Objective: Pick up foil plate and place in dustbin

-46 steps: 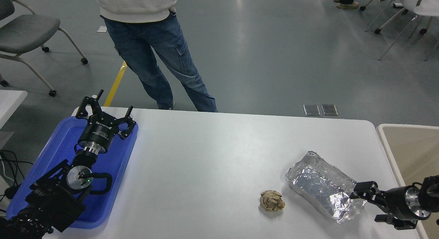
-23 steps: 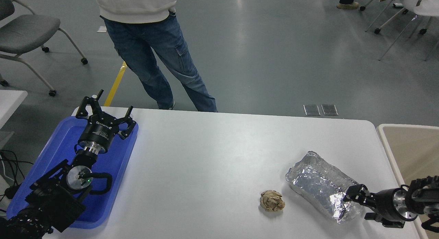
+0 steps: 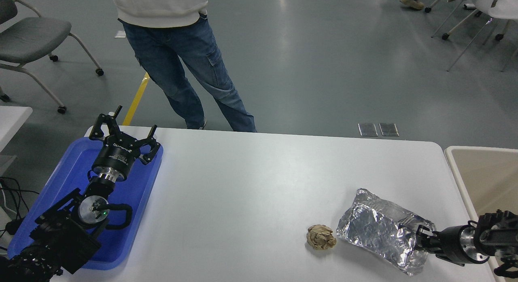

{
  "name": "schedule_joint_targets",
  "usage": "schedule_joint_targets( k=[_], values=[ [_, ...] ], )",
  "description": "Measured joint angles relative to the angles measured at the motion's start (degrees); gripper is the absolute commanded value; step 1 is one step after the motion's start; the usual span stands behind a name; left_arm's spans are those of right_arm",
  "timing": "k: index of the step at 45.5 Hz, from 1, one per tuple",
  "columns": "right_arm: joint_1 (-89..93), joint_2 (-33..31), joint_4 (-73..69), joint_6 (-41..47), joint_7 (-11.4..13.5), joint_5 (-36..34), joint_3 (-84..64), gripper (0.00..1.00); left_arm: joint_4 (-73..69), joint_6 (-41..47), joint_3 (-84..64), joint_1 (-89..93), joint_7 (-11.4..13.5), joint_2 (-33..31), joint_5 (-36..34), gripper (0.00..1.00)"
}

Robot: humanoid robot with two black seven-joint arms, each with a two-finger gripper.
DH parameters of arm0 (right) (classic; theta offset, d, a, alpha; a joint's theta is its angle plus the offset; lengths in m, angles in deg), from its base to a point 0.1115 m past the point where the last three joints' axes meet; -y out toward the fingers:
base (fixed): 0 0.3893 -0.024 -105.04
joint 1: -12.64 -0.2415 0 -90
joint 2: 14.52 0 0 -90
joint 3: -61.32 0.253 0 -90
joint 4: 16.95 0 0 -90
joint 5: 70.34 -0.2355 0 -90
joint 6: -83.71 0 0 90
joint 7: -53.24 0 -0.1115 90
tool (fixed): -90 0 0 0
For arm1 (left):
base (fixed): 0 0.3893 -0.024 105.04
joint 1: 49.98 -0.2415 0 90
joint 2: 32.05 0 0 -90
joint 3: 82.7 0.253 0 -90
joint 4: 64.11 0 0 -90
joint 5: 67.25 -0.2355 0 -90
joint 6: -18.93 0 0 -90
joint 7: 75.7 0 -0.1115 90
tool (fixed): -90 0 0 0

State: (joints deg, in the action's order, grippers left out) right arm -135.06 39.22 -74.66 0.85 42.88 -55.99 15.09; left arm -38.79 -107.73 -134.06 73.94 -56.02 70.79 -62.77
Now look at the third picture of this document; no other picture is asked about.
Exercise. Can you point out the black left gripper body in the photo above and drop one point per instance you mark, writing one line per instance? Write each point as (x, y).
(115, 160)

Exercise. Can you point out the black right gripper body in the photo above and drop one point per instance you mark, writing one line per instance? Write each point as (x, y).
(449, 241)

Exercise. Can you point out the silver foil plate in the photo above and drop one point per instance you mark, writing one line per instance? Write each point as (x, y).
(376, 229)

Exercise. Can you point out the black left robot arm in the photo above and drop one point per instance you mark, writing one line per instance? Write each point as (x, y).
(60, 237)

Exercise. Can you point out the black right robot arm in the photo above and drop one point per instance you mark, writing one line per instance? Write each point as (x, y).
(493, 235)

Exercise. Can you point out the blue plastic tray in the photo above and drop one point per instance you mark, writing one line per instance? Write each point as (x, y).
(137, 185)

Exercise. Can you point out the large pale bin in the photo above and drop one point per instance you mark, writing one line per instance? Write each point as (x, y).
(485, 181)

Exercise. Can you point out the small white side table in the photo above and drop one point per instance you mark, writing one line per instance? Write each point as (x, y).
(12, 120)

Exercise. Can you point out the crumpled tan paper ball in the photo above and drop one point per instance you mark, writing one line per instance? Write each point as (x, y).
(321, 237)

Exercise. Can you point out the grey chair on casters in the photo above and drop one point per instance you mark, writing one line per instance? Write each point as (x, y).
(32, 37)

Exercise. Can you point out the silver floor socket cover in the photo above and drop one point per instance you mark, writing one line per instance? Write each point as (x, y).
(367, 129)
(388, 129)

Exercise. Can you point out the black power plug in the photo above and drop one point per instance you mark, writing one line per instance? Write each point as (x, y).
(14, 227)

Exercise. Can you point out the person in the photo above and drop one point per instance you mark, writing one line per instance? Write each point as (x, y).
(410, 3)
(162, 7)

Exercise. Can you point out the white chair on casters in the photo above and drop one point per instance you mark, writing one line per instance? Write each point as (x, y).
(506, 7)

